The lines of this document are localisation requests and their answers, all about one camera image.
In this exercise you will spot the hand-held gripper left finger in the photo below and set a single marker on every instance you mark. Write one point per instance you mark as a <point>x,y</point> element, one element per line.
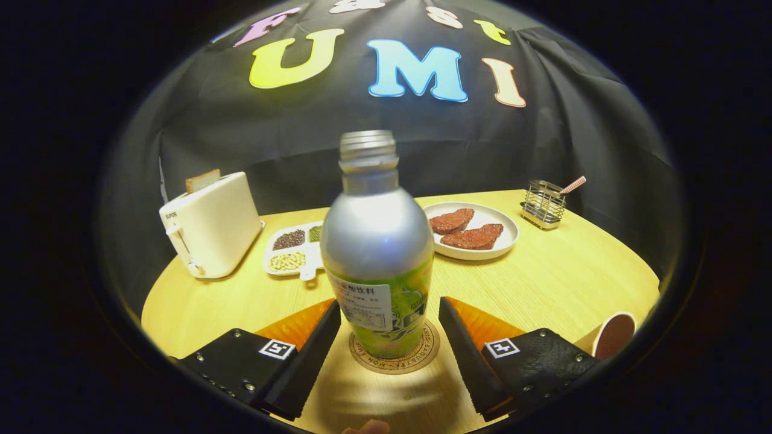
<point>307,364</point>

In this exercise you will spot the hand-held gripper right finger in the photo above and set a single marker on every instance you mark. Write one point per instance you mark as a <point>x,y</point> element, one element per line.
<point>467,361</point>

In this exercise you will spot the round cork coaster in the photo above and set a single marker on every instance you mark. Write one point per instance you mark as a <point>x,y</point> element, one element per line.
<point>424,357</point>

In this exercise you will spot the silver green-label juice bottle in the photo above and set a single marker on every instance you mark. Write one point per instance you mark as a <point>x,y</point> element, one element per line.
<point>377,241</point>

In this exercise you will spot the white divided tray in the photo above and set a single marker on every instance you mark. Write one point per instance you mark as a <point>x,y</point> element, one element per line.
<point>307,268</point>

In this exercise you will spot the round wooden table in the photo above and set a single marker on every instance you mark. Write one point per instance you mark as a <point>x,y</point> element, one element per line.
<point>543,289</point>

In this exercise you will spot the yellow soybeans pile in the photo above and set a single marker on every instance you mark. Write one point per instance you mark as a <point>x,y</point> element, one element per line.
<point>287,261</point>

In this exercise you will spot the brown meat slice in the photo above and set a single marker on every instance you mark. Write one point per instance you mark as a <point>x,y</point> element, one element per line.
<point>473,238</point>
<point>452,221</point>

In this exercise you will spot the dark brown beans pile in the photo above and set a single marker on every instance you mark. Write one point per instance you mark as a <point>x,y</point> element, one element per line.
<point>289,239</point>

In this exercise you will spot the green beans pile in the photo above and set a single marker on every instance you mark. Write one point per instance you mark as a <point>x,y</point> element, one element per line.
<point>315,234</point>

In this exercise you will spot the white round plate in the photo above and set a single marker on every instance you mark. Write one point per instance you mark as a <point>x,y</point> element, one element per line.
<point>503,220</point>

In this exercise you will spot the white toaster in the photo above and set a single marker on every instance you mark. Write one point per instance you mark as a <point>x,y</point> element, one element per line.
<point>217,229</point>

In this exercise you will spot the striped paper straw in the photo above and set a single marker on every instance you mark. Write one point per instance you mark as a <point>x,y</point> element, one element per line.
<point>573,185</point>

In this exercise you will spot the toast bread slice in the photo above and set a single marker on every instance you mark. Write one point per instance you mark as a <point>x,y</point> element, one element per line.
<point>202,181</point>

